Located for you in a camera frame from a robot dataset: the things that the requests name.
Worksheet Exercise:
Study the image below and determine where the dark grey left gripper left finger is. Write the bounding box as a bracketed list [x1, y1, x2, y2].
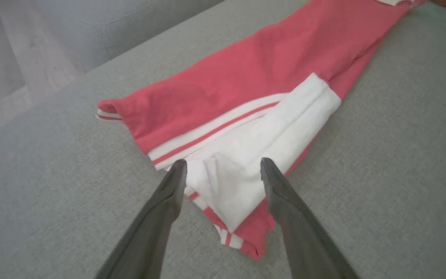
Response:
[95, 158, 188, 279]

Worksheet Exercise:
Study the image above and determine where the grey and yellow sofa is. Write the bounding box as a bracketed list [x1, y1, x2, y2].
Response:
[0, 0, 446, 279]

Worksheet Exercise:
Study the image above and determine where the red jersey with white trim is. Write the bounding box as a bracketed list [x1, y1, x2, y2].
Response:
[96, 0, 429, 261]

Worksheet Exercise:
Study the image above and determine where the long grey sofa seat cushion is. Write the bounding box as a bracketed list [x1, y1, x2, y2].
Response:
[33, 0, 224, 75]

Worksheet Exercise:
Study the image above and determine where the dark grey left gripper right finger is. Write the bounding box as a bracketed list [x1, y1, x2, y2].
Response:
[260, 157, 359, 279]

